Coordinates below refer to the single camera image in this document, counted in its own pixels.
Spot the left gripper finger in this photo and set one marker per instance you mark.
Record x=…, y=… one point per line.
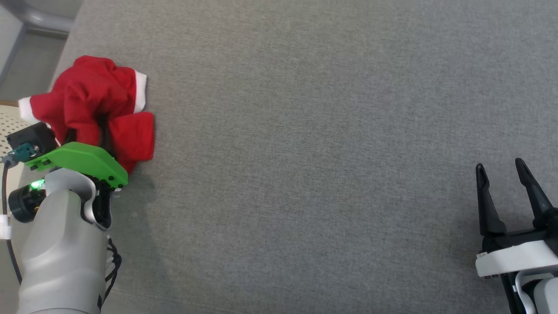
x=106, y=135
x=70, y=136

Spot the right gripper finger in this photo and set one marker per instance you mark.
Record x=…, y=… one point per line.
x=538, y=200
x=490, y=209

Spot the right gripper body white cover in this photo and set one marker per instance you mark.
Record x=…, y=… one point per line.
x=518, y=255

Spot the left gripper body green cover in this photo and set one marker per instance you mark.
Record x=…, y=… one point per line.
x=83, y=159

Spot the red shorts with white hem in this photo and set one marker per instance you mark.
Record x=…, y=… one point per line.
x=87, y=91

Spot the beige perforated laundry basket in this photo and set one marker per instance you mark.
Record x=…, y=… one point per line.
x=8, y=117

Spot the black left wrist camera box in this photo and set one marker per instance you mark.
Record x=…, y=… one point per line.
x=32, y=136

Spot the grey side post with bracket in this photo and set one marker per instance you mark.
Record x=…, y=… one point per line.
x=39, y=17

